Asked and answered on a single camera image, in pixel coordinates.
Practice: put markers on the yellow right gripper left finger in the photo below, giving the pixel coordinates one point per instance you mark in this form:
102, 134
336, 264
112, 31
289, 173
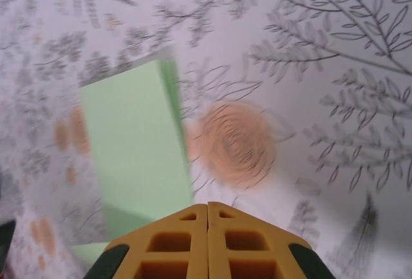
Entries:
167, 246

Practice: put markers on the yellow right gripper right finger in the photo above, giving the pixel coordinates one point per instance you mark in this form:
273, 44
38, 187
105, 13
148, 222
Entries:
251, 246

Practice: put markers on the green paper sheet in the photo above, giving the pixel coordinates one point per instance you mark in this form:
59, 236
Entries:
135, 147

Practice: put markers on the floral tablecloth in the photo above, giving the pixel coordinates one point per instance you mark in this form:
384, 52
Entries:
305, 82

